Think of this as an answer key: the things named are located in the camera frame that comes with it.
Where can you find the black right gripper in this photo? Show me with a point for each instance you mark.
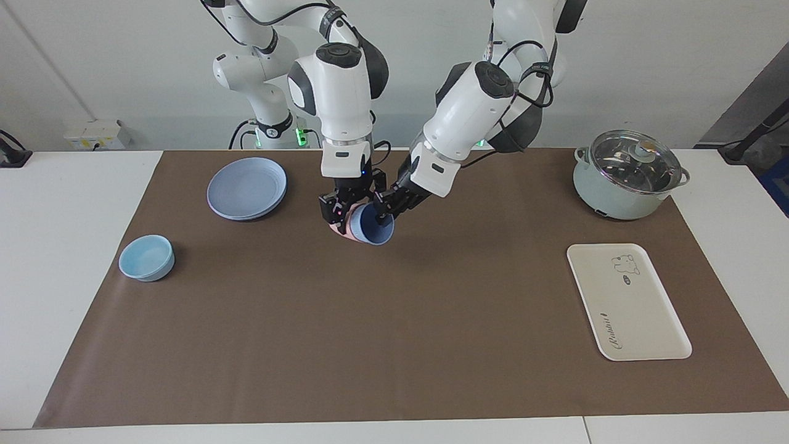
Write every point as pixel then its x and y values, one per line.
pixel 352 188

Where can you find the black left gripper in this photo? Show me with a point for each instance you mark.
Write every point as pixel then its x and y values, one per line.
pixel 408 192

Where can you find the blue plastic cup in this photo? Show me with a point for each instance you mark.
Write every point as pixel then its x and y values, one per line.
pixel 373 231

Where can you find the pink plastic cup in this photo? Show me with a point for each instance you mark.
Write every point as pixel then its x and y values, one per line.
pixel 345 233

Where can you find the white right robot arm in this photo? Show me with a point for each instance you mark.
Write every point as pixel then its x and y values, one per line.
pixel 339 92

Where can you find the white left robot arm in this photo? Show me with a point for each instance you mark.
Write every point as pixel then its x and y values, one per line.
pixel 468 111

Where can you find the cream tray with rabbit print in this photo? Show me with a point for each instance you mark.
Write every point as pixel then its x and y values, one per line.
pixel 629 302

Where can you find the brown table mat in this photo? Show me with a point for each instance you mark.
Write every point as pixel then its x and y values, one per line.
pixel 400 308

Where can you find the blue-grey plate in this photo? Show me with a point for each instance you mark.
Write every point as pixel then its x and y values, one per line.
pixel 246 188

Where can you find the light blue bowl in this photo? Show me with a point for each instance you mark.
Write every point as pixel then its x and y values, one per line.
pixel 147 258

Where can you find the pale green cooking pot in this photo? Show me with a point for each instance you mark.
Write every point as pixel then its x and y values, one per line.
pixel 616 202

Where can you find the white power strip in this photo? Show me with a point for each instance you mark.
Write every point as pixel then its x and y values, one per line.
pixel 98 132

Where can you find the black table clamp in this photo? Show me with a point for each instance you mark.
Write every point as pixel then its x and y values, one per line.
pixel 12 157

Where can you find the black stand with pole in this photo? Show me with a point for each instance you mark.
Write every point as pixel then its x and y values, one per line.
pixel 736 151

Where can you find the blue crate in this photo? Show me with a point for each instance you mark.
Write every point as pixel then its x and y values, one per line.
pixel 780 185

